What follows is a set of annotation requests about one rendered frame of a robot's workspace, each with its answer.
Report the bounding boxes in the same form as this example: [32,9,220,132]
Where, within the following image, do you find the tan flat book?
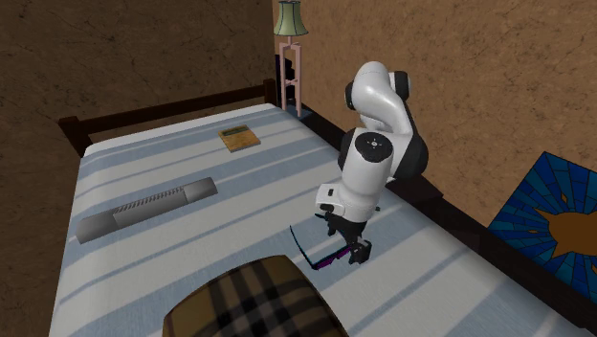
[217,124,262,154]

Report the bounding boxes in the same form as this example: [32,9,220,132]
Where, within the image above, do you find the bed with striped blue cover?
[48,78,597,337]

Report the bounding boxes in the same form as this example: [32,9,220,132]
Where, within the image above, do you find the blue mosaic pattern panel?
[488,150,597,304]

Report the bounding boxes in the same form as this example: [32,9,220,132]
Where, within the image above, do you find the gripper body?
[325,212,369,250]

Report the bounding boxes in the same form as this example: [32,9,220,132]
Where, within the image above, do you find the brown plaid pillow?
[162,255,350,337]

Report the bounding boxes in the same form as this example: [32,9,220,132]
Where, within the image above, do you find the black and purple eyeglasses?
[289,213,374,272]

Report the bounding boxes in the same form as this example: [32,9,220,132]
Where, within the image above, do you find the floor lamp with green shade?
[273,0,309,118]

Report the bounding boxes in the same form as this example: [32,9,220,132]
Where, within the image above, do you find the long grey ribbed cylinder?
[75,176,219,245]

